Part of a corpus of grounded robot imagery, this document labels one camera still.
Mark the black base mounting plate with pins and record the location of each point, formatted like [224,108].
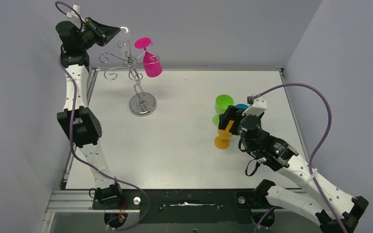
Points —
[183,206]

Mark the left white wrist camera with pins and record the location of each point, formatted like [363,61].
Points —
[74,15]

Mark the clear wine glass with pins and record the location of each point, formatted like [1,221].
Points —
[123,37]

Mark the pink wine glass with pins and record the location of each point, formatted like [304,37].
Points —
[150,62]

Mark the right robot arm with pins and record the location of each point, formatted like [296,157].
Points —
[333,210]

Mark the green wine glass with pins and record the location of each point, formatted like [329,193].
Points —
[222,102]

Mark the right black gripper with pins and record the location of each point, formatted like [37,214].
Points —
[231,120]

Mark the blue wine glass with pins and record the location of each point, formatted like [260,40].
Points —
[242,106]

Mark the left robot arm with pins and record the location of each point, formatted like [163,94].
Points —
[78,122]

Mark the orange wine glass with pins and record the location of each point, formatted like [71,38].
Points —
[222,141]

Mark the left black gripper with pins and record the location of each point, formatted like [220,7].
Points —
[97,33]

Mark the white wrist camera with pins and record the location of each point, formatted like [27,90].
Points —
[74,15]
[257,106]

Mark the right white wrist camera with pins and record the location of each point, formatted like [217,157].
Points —
[257,106]

